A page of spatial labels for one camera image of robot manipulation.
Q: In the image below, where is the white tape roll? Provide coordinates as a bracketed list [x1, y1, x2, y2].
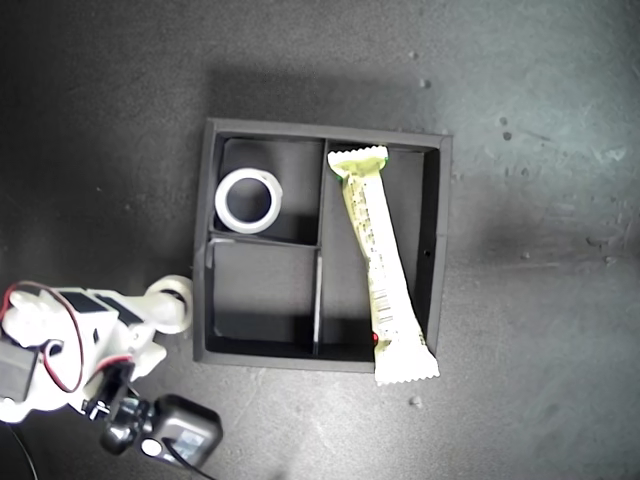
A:
[147, 273, 195, 335]
[213, 168, 285, 235]

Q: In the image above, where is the black tray with wells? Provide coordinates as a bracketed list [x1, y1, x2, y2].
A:
[192, 117, 455, 375]

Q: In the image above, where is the snack bar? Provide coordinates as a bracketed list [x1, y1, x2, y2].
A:
[326, 144, 441, 389]

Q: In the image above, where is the red wire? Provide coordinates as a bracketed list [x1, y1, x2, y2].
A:
[2, 281, 86, 394]

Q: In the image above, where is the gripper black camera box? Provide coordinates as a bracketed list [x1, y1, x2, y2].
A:
[99, 393, 225, 469]

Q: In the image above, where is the black camera cable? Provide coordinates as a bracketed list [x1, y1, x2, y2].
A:
[162, 439, 219, 480]

